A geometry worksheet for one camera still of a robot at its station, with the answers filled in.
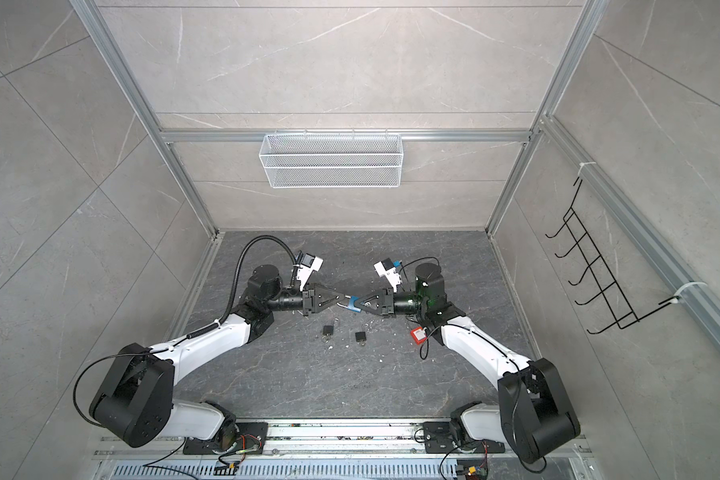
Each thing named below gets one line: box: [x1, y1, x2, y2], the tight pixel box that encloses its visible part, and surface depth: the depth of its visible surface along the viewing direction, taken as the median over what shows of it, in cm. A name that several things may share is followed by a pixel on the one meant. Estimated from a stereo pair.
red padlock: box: [410, 326, 428, 345], surface depth 92 cm
